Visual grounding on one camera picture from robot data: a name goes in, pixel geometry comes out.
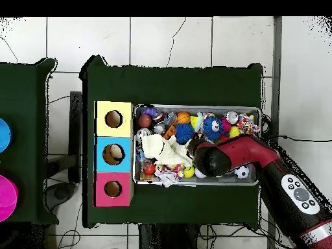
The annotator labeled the magenta bowl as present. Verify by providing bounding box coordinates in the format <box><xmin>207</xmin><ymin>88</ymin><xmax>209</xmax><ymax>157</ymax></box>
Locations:
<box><xmin>0</xmin><ymin>174</ymin><xmax>19</xmax><ymax>222</ymax></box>

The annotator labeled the black and white soccer ball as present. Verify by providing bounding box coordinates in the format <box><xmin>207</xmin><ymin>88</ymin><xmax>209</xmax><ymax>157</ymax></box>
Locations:
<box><xmin>233</xmin><ymin>165</ymin><xmax>250</xmax><ymax>180</ymax></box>

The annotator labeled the blue bowl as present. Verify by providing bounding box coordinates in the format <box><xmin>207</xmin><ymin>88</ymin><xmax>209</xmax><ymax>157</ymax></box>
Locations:
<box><xmin>0</xmin><ymin>117</ymin><xmax>13</xmax><ymax>154</ymax></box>

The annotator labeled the dark green tablecloth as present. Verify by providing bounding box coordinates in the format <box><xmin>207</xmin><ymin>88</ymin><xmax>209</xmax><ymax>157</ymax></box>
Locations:
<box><xmin>78</xmin><ymin>55</ymin><xmax>264</xmax><ymax>229</ymax></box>
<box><xmin>0</xmin><ymin>58</ymin><xmax>59</xmax><ymax>225</ymax></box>

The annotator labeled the orange plastic block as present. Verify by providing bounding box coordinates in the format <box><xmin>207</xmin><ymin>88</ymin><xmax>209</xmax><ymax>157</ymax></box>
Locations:
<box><xmin>162</xmin><ymin>124</ymin><xmax>178</xmax><ymax>140</ymax></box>

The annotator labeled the silver drink can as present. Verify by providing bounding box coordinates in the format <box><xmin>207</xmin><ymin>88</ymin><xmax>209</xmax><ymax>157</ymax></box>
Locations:
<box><xmin>136</xmin><ymin>127</ymin><xmax>152</xmax><ymax>139</ymax></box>

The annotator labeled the blue spiky ball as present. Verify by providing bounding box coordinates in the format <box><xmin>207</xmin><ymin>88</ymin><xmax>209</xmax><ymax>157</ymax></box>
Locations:
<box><xmin>174</xmin><ymin>123</ymin><xmax>195</xmax><ymax>145</ymax></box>

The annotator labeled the black cable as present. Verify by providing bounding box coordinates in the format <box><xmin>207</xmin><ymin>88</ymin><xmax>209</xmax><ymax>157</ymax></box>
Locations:
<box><xmin>260</xmin><ymin>113</ymin><xmax>332</xmax><ymax>143</ymax></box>

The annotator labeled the wooden box with three holes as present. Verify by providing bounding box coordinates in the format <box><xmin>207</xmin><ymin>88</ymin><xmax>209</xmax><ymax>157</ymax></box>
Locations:
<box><xmin>93</xmin><ymin>100</ymin><xmax>135</xmax><ymax>208</ymax></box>

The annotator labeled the blue fuzzy ball with eyes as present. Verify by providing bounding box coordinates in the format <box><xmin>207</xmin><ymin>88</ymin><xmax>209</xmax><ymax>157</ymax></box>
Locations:
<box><xmin>202</xmin><ymin>115</ymin><xmax>224</xmax><ymax>141</ymax></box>

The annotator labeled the brown football toy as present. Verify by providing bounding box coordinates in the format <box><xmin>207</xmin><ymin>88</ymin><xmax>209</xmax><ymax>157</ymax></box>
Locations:
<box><xmin>137</xmin><ymin>113</ymin><xmax>152</xmax><ymax>128</ymax></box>

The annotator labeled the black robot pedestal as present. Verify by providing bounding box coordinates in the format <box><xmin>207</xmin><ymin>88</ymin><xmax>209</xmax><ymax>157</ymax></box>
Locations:
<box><xmin>138</xmin><ymin>223</ymin><xmax>200</xmax><ymax>249</ymax></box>

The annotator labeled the clear mesh bin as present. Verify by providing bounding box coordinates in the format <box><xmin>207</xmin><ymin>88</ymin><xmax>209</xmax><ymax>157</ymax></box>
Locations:
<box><xmin>132</xmin><ymin>104</ymin><xmax>262</xmax><ymax>186</ymax></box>

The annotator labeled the orange basketball toy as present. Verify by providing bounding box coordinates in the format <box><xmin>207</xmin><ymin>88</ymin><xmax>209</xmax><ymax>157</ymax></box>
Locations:
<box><xmin>176</xmin><ymin>111</ymin><xmax>191</xmax><ymax>125</ymax></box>

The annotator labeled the cream muslin cloth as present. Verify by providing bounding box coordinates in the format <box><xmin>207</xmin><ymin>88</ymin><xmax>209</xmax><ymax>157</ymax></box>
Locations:
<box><xmin>140</xmin><ymin>133</ymin><xmax>194</xmax><ymax>168</ymax></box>

